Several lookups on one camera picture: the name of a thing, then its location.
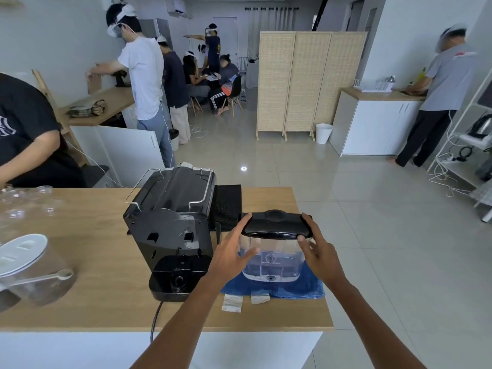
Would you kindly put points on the person's right hand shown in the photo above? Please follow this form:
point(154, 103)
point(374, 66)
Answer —
point(325, 261)

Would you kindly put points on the black coffee machine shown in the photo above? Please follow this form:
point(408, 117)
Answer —
point(173, 222)

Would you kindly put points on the white waste bin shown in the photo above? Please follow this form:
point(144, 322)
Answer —
point(323, 133)

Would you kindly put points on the group of clear glasses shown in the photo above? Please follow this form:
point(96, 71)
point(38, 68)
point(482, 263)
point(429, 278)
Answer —
point(27, 201)

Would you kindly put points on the white metal shelf rack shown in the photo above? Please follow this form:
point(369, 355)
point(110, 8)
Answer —
point(461, 157)

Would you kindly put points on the blue cloth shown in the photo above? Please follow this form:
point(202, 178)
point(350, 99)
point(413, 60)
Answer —
point(296, 288)

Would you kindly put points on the wooden ladder shelf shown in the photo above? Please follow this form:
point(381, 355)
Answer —
point(46, 92)

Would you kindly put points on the clear water tank black lid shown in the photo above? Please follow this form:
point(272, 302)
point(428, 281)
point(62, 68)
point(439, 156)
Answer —
point(273, 242)

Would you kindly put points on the white air conditioner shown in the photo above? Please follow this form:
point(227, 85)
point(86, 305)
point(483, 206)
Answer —
point(176, 5)

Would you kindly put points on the clear plastic scoop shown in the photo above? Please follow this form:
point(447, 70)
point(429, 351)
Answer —
point(46, 279)

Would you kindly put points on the brown paper bag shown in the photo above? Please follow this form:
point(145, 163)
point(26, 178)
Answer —
point(93, 82)

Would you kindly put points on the person's left hand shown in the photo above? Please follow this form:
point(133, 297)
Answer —
point(225, 257)

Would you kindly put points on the wooden counter with white base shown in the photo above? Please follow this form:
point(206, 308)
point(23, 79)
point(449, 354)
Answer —
point(111, 145)

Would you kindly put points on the grey curtain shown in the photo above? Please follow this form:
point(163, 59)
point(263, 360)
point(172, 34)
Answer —
point(269, 22)

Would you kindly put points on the black chair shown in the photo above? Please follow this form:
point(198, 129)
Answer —
point(234, 92)

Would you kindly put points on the person's left thumb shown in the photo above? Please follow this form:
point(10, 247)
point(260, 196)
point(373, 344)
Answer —
point(250, 252)

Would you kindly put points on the white chair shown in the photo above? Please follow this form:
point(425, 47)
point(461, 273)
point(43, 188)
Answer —
point(243, 67)

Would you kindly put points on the white paper tag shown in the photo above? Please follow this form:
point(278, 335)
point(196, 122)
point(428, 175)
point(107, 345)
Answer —
point(232, 303)
point(260, 298)

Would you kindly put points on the clear jar with white lid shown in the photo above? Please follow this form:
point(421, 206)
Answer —
point(34, 265)

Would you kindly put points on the person's left forearm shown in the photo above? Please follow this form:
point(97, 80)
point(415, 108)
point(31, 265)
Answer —
point(184, 326)

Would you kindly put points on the white door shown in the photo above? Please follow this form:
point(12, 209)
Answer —
point(226, 34)

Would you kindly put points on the person's right thumb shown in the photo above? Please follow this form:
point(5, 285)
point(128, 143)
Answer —
point(304, 250)

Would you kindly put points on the white dish rack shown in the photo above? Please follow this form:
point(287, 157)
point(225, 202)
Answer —
point(371, 86)

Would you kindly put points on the small white bin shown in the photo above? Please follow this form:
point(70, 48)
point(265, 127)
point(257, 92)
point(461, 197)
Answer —
point(174, 140)

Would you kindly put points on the person's right forearm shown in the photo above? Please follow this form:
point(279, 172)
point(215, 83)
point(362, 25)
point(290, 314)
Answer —
point(369, 326)

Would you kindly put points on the white headset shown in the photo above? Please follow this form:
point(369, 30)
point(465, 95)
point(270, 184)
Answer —
point(115, 28)

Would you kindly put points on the black coffee grinder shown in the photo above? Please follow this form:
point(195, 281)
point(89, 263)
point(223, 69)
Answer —
point(120, 78)

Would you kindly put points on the beige folding screen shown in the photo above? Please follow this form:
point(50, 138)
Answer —
point(307, 84)

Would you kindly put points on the grey refrigerator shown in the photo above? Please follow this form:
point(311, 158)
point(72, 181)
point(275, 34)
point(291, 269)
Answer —
point(159, 28)

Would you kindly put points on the black rubber mat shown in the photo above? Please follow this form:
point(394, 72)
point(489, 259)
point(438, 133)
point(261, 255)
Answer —
point(227, 205)

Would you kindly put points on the black kettle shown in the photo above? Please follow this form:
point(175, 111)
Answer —
point(483, 126)

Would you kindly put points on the white cabinet with wooden top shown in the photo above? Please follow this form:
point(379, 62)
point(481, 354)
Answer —
point(373, 126)

